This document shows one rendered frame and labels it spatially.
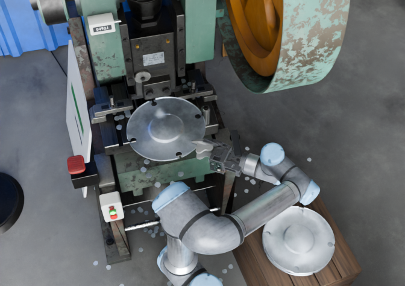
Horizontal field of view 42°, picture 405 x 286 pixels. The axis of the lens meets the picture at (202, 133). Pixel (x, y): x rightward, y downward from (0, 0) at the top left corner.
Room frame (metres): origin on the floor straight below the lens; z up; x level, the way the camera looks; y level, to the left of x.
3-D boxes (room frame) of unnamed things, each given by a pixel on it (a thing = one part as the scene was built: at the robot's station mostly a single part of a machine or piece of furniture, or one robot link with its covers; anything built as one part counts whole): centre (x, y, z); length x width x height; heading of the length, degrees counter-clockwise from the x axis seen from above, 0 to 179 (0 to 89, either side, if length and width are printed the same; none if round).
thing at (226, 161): (0.99, -0.09, 0.81); 0.12 x 0.09 x 0.08; 68
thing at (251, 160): (0.96, -0.17, 0.82); 0.08 x 0.05 x 0.08; 158
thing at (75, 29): (1.35, 0.49, 0.45); 0.92 x 0.12 x 0.90; 16
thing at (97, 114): (1.25, 0.36, 0.76); 0.17 x 0.06 x 0.10; 106
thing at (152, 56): (1.25, 0.18, 1.04); 0.17 x 0.15 x 0.30; 16
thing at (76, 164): (0.98, 0.45, 0.72); 0.07 x 0.06 x 0.08; 16
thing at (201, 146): (1.03, 0.01, 0.82); 0.09 x 0.06 x 0.03; 68
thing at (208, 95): (1.34, 0.03, 0.76); 0.17 x 0.06 x 0.10; 106
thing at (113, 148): (1.29, 0.19, 0.68); 0.45 x 0.30 x 0.06; 106
